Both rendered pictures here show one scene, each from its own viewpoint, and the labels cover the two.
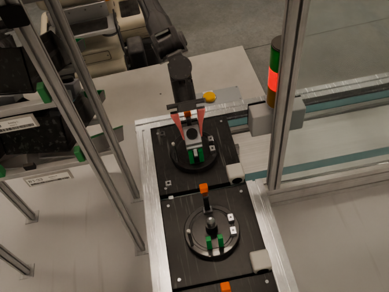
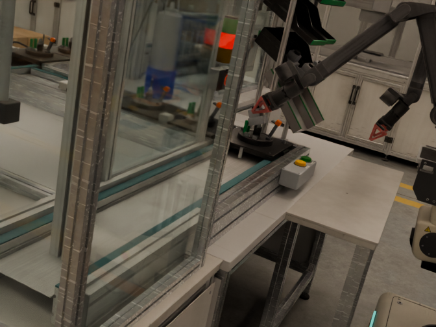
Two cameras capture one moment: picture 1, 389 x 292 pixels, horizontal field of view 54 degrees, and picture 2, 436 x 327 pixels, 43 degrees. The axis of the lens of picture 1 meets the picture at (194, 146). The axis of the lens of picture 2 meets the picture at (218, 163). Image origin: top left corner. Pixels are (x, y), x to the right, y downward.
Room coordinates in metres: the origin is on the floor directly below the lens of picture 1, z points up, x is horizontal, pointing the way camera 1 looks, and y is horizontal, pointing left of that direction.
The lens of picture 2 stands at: (1.42, -1.94, 1.56)
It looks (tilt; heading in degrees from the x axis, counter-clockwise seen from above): 19 degrees down; 115
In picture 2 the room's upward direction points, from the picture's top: 12 degrees clockwise
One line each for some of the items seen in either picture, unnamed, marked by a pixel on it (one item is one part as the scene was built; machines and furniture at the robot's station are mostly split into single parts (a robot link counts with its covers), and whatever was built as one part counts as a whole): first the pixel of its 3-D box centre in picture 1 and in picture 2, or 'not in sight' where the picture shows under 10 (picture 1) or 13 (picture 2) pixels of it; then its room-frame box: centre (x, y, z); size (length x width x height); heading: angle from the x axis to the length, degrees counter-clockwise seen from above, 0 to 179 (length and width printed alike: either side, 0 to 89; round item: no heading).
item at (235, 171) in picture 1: (235, 174); not in sight; (0.57, -0.10, 0.97); 0.05 x 0.05 x 0.04; 3
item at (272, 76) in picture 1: (281, 75); not in sight; (0.55, -0.19, 1.33); 0.05 x 0.05 x 0.05
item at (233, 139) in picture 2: (195, 154); (254, 142); (0.66, 0.00, 0.96); 0.24 x 0.24 x 0.02; 3
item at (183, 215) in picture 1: (211, 225); not in sight; (0.41, -0.01, 1.01); 0.24 x 0.24 x 0.13; 3
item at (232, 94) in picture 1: (209, 103); (298, 172); (0.88, -0.07, 0.93); 0.21 x 0.07 x 0.06; 93
